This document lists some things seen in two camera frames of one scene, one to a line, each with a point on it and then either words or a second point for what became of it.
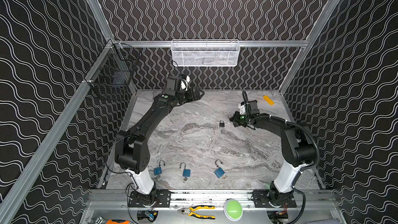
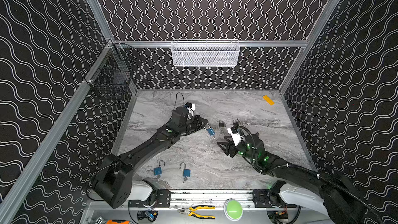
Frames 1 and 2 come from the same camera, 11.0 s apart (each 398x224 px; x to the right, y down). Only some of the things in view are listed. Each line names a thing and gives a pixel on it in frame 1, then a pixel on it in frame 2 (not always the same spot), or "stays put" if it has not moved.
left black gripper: (189, 95) to (198, 123)
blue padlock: (158, 170) stays put
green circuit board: (151, 215) stays put
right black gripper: (237, 119) to (229, 146)
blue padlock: (219, 172) to (211, 131)
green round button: (233, 209) stays put
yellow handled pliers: (187, 210) stays put
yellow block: (268, 99) stays put
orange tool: (117, 221) stays put
